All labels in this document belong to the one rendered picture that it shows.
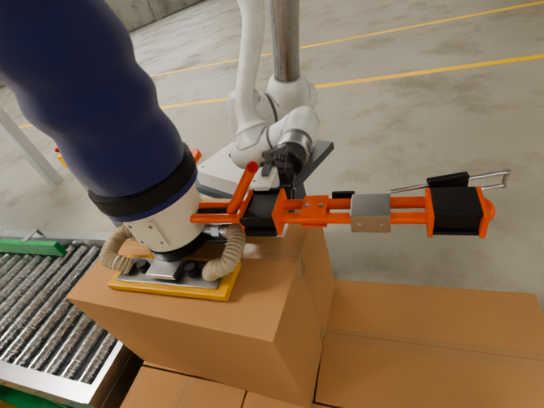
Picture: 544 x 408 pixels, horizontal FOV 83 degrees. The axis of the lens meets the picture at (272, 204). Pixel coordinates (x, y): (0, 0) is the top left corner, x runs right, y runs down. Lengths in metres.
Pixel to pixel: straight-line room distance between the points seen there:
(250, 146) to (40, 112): 0.52
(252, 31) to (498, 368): 1.08
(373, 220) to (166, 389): 0.86
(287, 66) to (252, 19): 0.35
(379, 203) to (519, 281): 1.40
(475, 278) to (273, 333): 1.39
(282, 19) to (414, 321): 1.04
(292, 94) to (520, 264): 1.41
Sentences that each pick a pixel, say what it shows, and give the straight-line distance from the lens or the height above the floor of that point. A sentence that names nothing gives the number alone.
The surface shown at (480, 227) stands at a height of 1.07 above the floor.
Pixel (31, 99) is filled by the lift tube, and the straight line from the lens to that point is 0.61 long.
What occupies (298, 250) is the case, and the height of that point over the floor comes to 0.94.
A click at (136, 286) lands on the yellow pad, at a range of 0.83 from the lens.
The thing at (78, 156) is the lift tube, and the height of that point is 1.31.
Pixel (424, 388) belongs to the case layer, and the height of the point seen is 0.54.
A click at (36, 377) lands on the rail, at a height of 0.59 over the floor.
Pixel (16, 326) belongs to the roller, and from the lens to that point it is 1.83.
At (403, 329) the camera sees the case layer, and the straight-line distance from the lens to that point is 1.07.
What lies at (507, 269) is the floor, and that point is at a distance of 1.95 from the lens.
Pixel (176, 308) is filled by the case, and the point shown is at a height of 0.94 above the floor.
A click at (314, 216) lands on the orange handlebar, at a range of 0.59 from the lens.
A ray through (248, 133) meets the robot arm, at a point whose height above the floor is 1.11.
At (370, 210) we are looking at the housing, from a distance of 0.58.
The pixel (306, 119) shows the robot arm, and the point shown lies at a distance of 0.86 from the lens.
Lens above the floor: 1.50
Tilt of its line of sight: 39 degrees down
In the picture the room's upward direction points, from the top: 19 degrees counter-clockwise
